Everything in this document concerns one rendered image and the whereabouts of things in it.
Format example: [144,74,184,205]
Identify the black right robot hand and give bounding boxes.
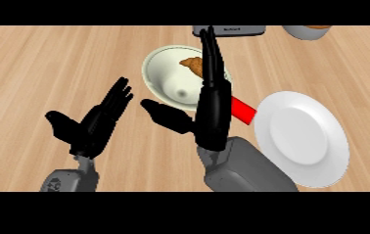
[139,25,235,153]

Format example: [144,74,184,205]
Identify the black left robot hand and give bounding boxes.
[43,76,136,161]

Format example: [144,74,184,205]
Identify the cream white bowl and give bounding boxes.
[141,45,234,113]

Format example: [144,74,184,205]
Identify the brown croissant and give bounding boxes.
[179,56,206,79]

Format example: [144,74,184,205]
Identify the white round plate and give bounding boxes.
[254,90,352,189]

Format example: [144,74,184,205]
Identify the red flat strip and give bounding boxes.
[231,95,260,126]

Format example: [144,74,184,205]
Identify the grey rectangular appliance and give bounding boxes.
[191,25,268,38]

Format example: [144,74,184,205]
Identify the grey round container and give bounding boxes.
[281,25,334,41]

